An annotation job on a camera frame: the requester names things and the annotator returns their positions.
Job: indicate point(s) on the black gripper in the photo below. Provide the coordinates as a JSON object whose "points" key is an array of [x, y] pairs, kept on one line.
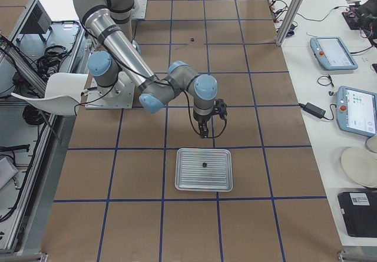
{"points": [[201, 121]]}

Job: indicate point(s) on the silver ribbed metal tray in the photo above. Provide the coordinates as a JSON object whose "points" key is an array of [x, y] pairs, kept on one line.
{"points": [[191, 176]]}

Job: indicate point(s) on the black power adapter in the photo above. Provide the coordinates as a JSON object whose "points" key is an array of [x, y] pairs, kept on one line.
{"points": [[313, 110]]}

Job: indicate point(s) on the white plastic chair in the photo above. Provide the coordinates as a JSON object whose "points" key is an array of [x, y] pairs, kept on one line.
{"points": [[62, 94]]}

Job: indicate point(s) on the far blue teach pendant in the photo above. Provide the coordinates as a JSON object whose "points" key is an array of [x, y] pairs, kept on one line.
{"points": [[332, 54]]}

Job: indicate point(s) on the blue teach pendant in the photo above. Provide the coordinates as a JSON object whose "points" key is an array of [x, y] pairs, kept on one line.
{"points": [[332, 54], [356, 111]]}

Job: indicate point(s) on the near blue teach pendant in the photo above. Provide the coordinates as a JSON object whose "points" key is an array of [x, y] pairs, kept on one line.
{"points": [[356, 111]]}

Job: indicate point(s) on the white round plate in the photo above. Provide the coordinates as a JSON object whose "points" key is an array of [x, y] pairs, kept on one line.
{"points": [[360, 166]]}

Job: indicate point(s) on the black laptop with label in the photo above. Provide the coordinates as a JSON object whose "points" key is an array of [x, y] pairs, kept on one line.
{"points": [[359, 213]]}

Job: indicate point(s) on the black electronics board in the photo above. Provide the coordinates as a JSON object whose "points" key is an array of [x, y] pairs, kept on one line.
{"points": [[355, 20]]}

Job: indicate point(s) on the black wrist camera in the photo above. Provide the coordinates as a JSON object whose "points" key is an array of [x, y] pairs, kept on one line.
{"points": [[220, 109]]}

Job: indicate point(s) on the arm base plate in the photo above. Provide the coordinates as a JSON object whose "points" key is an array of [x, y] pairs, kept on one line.
{"points": [[121, 95], [138, 12]]}

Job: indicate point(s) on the aluminium frame post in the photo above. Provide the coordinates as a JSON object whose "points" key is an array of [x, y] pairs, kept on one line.
{"points": [[287, 21]]}

